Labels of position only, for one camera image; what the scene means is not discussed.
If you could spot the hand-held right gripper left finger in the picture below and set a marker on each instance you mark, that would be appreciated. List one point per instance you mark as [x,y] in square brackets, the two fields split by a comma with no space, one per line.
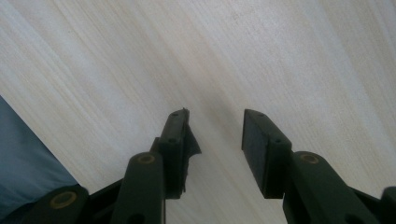
[155,174]

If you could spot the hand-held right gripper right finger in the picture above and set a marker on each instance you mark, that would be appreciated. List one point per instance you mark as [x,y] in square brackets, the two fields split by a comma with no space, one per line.
[280,168]

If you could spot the blue cloth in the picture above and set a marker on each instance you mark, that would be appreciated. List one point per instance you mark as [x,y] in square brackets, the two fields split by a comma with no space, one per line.
[28,165]

